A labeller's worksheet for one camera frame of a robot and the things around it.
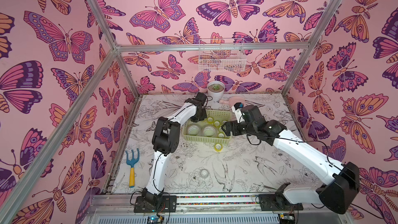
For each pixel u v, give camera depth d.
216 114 1.03
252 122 0.58
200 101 0.81
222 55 0.95
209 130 0.98
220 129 0.76
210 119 1.04
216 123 1.02
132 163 0.88
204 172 0.83
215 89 1.09
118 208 0.73
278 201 0.65
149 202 0.65
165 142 0.58
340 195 0.38
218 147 0.92
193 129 1.00
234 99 1.18
